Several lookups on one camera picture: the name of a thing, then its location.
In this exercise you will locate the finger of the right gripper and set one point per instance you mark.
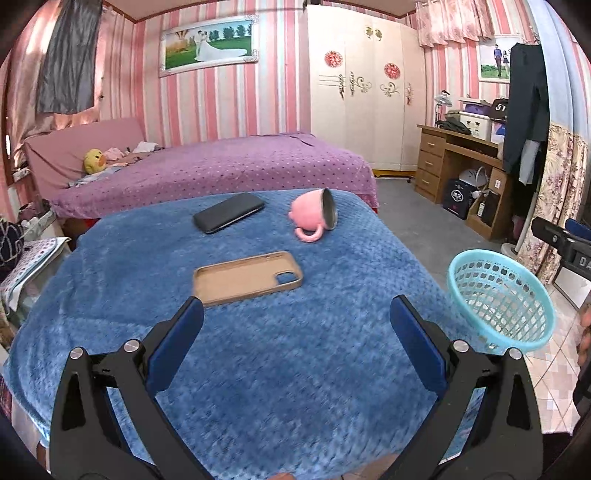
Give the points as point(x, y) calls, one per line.
point(548, 232)
point(577, 229)

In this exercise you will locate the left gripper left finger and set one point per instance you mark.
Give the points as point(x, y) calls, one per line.
point(86, 441)

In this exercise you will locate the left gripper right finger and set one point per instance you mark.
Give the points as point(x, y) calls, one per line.
point(505, 441)

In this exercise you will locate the right hand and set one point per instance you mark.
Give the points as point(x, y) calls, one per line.
point(583, 346)

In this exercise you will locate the floral curtain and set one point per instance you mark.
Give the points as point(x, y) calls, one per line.
point(559, 198)

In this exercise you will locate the light blue plastic basket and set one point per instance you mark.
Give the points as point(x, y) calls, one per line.
point(502, 300)

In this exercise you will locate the black box under desk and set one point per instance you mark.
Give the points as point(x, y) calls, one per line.
point(458, 197)

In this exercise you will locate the dark hanging coat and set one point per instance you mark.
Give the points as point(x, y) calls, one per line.
point(527, 122)

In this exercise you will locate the white storage box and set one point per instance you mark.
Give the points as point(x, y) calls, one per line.
point(479, 125)

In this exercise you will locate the wooden desk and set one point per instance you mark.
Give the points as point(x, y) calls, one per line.
point(445, 155)

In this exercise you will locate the desk lamp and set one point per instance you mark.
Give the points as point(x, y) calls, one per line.
point(443, 101)

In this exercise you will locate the small framed photo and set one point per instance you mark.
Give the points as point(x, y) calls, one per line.
point(494, 58)

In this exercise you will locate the polka dot covered box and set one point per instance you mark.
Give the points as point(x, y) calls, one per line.
point(22, 287)

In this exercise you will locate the tan phone case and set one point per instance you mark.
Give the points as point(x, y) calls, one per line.
point(246, 278)

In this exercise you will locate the black patterned bag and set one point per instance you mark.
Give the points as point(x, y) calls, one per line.
point(12, 244)

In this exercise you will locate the blue fluffy blanket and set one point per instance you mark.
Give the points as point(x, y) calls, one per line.
point(311, 381)

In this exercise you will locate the pink mug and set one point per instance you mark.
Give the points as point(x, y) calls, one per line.
point(313, 213)

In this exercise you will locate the white wardrobe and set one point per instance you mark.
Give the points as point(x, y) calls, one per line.
point(368, 86)

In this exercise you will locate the purple dotted bed cover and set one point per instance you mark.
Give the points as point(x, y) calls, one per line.
point(249, 164)

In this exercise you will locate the black smartphone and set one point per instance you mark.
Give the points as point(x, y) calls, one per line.
point(227, 212)

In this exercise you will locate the yellow duck plush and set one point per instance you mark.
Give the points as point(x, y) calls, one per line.
point(94, 161)

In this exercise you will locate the pink headboard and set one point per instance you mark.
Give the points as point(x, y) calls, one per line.
point(56, 158)

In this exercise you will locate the grey window curtain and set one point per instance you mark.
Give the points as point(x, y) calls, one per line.
point(66, 80)

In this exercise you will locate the framed wedding photo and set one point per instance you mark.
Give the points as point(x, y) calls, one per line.
point(212, 43)

